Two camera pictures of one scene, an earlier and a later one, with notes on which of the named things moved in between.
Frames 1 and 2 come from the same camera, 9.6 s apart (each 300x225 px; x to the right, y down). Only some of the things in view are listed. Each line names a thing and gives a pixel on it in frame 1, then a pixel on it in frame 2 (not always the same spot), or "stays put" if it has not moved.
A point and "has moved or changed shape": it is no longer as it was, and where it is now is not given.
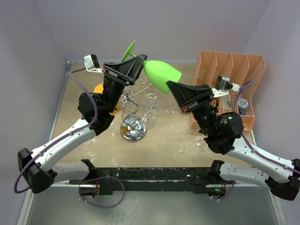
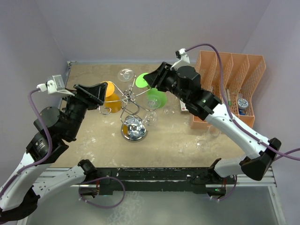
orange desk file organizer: x=233 y=79 stays put
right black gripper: x=197 y=96 -> x=158 y=76
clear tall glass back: x=169 y=110 stays put
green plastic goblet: x=158 y=73 has moved or changed shape
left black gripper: x=130 y=68 -> x=93 y=96
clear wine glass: x=151 y=101 stays put
